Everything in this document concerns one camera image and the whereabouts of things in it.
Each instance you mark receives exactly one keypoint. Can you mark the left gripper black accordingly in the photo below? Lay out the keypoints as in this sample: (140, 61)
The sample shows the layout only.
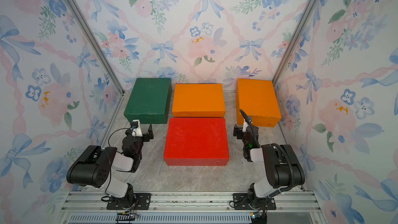
(145, 135)

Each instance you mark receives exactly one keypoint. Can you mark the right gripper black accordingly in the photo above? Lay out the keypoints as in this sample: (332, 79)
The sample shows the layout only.
(239, 132)

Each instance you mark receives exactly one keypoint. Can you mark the green shoebox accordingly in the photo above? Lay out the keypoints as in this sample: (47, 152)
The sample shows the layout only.
(149, 101)

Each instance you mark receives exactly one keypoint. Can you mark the red shoebox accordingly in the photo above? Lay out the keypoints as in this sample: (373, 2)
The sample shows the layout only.
(197, 142)

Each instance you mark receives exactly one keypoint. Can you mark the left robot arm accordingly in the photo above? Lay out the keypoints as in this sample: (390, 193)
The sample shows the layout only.
(95, 165)

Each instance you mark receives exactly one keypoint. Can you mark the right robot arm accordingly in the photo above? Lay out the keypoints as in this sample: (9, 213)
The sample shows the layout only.
(283, 170)

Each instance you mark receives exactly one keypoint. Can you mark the orange shoebox at right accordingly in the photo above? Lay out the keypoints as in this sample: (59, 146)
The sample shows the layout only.
(258, 100)

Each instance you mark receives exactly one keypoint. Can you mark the orange shoebox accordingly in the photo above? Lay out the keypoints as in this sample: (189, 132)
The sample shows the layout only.
(258, 100)
(198, 100)

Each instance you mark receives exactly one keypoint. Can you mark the orange shoebox in middle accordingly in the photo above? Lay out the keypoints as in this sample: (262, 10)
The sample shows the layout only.
(198, 100)

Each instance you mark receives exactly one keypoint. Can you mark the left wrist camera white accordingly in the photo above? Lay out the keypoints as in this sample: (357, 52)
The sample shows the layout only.
(139, 131)

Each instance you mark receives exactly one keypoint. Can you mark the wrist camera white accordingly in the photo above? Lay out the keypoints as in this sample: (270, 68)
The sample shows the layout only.
(246, 125)
(139, 131)

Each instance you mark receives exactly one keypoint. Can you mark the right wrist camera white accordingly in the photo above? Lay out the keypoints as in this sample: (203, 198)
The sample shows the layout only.
(246, 125)

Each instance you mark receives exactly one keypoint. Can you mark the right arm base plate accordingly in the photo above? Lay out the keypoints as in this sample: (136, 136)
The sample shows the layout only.
(241, 201)

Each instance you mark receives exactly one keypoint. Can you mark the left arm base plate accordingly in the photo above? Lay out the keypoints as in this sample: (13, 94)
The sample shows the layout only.
(136, 201)

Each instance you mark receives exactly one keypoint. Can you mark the left corner aluminium post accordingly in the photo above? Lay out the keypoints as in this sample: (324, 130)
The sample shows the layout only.
(89, 35)

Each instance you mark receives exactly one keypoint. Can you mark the corner aluminium post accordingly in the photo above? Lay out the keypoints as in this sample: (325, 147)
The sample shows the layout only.
(308, 10)
(89, 35)

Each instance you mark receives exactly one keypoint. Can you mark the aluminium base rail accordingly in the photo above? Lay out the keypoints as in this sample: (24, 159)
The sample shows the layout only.
(294, 207)

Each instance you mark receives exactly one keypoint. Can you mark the right corner aluminium post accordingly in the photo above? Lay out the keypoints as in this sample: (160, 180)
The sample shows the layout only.
(308, 10)

